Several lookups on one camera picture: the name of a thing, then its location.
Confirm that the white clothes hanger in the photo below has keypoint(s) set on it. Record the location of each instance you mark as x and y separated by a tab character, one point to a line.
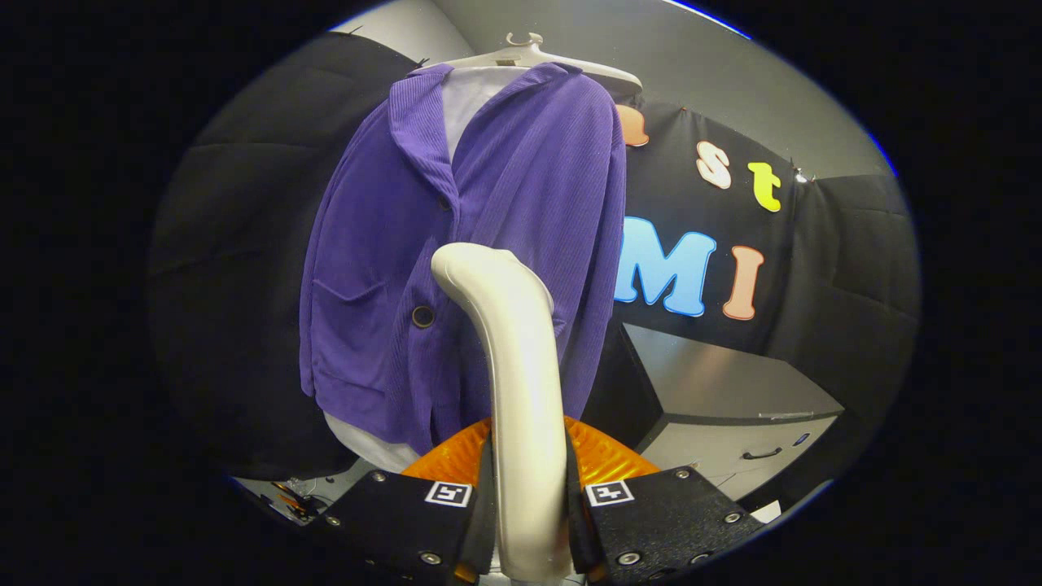
529	55

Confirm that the white garment steamer head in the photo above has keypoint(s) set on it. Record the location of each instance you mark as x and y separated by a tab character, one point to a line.
521	366

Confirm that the purple jacket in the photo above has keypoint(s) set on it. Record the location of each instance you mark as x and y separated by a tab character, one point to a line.
521	179

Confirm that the grey cabinet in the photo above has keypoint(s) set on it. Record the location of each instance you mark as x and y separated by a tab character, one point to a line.
716	382

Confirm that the white sheet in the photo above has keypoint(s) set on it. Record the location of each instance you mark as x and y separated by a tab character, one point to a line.
765	511

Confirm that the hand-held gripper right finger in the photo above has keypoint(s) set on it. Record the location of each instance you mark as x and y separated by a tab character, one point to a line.
659	521

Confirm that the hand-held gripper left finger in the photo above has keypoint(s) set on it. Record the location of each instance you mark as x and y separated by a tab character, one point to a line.
407	521

